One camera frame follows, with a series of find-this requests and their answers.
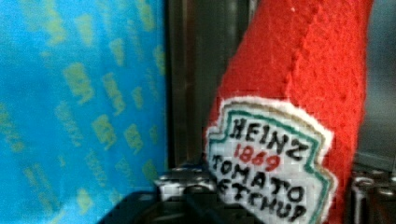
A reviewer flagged red plush ketchup bottle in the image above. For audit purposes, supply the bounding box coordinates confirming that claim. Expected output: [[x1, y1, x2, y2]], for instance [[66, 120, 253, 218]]
[[205, 0, 374, 224]]

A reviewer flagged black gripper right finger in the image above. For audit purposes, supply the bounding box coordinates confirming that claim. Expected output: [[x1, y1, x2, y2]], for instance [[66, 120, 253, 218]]
[[350, 170, 396, 224]]

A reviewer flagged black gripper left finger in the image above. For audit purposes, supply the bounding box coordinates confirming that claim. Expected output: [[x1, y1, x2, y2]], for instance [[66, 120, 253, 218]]
[[154, 165, 217, 202]]

